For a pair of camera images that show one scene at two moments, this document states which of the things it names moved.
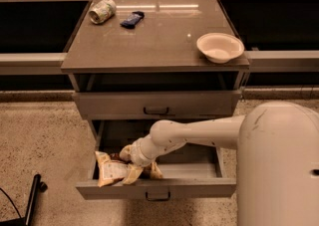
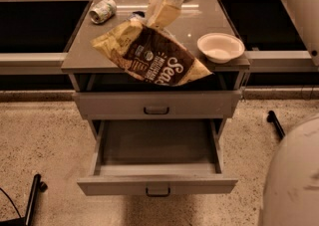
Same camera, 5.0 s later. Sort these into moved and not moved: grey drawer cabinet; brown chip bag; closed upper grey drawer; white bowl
Moved: brown chip bag
Not moved: white bowl; grey drawer cabinet; closed upper grey drawer
